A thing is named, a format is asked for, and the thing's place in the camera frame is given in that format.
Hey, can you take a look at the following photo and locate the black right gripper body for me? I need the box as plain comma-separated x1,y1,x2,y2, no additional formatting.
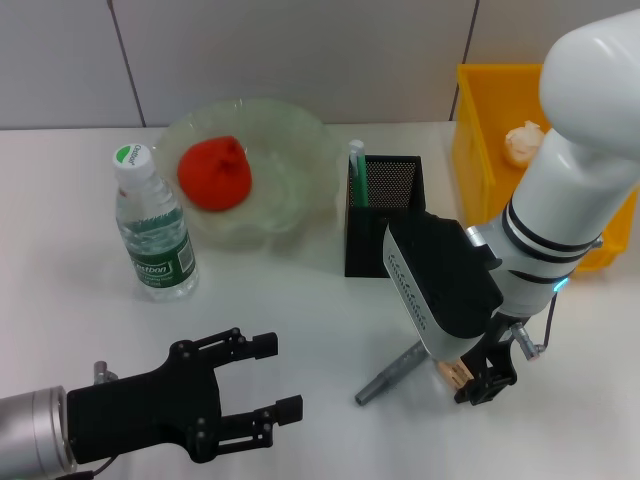
461,310,519,382

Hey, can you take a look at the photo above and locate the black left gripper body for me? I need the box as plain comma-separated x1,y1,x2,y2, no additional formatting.
66,339,224,464

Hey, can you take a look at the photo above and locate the beige eraser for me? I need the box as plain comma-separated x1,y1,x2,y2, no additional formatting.
436,359,474,392

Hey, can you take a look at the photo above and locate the grey marker pen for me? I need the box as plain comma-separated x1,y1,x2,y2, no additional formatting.
354,343,432,408

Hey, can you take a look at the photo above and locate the clear green-label water bottle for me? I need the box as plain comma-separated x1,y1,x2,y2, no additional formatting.
110,142,201,303

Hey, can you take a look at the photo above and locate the red tomato-shaped object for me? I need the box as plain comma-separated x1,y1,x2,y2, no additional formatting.
177,135,253,214

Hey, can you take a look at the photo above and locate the white paper ball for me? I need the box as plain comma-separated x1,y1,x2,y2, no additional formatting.
503,119,547,164

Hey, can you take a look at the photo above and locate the black mesh pen holder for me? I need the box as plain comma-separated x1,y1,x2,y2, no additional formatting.
344,154,428,278

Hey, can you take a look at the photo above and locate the green glass fruit plate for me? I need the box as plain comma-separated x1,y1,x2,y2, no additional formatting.
152,97,342,252

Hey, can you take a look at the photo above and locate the left wrist silver plug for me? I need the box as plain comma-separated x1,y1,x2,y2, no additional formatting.
93,360,119,385

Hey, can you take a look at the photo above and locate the yellow plastic bin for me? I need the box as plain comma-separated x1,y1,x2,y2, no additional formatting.
452,62,640,272

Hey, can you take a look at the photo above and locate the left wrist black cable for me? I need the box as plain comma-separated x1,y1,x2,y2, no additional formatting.
74,458,110,480

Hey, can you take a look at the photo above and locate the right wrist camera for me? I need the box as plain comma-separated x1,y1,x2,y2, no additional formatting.
382,209,505,362

